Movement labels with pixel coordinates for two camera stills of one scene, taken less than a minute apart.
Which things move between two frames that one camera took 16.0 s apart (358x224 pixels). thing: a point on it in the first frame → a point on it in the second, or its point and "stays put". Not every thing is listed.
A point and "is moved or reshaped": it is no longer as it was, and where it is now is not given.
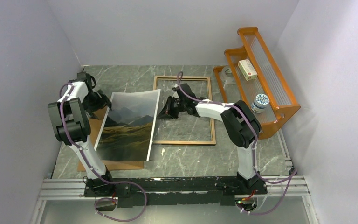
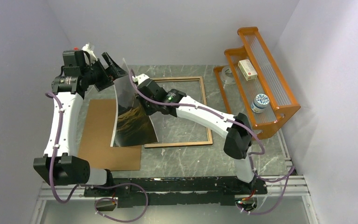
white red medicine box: (247, 69) stays put
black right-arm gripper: (167, 113) → (151, 112)
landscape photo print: (127, 132) is moved or reshaped
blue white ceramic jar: (261, 101) stays put
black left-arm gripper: (103, 101) → (115, 71)
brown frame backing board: (80, 167) is moved or reshaped
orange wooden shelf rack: (251, 75) stays put
